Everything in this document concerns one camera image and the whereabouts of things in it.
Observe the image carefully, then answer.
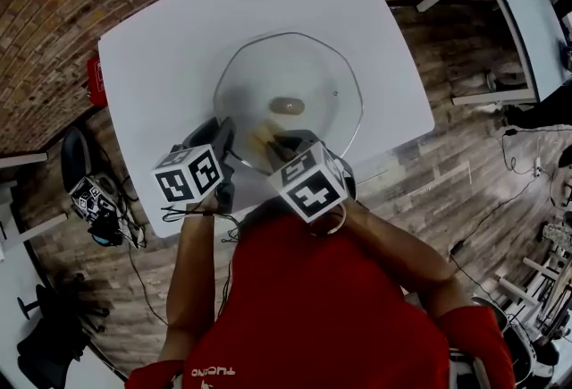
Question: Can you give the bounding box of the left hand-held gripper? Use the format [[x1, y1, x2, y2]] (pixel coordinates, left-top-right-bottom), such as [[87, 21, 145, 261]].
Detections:
[[154, 116, 238, 204]]

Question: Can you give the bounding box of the grey chair frame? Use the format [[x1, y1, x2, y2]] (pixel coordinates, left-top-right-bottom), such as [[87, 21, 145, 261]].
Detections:
[[448, 346, 491, 389]]

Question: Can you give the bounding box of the person's right forearm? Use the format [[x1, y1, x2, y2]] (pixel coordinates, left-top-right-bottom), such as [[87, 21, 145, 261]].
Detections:
[[343, 199, 473, 321]]

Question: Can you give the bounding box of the red shirt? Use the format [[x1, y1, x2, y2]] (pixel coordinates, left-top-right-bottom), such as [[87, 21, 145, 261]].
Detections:
[[124, 207, 517, 389]]

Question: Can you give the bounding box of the black curved case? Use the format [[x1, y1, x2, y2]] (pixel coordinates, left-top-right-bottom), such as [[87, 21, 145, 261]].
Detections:
[[60, 126, 96, 196]]

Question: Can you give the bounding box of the person's left forearm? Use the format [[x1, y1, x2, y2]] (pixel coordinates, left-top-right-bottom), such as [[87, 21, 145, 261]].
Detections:
[[158, 210, 242, 364]]

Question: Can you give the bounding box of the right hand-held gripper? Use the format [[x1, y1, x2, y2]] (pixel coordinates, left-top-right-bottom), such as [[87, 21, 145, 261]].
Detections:
[[266, 130, 358, 224]]

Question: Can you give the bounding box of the white metal rack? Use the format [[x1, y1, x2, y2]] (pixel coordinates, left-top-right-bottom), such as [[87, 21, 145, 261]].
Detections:
[[495, 216, 572, 337]]

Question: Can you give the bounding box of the large white desk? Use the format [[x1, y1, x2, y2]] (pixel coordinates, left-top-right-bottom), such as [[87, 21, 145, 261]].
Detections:
[[0, 239, 130, 386]]

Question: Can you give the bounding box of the black office chair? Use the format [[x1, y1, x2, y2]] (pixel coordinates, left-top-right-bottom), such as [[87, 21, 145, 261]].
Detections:
[[16, 273, 111, 379]]

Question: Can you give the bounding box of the red flat box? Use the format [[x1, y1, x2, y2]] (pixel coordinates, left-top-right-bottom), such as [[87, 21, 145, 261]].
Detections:
[[86, 55, 109, 107]]

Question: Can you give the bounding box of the pile of spare grippers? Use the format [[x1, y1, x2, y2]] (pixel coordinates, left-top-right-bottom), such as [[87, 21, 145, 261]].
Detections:
[[70, 174, 147, 249]]

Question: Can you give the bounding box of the clear glass lid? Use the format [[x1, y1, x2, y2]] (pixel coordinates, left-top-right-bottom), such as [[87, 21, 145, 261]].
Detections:
[[212, 31, 365, 177]]

